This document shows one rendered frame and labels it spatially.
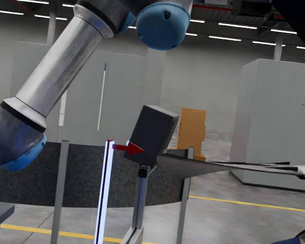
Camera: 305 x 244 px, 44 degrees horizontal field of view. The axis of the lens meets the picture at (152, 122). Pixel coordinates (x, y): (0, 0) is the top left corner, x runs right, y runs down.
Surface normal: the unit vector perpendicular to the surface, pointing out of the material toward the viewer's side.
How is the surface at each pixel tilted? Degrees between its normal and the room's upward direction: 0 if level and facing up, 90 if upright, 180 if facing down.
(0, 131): 77
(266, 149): 90
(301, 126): 90
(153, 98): 90
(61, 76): 96
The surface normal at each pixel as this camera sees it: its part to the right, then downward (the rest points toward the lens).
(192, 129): -0.03, 0.05
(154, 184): 0.62, 0.11
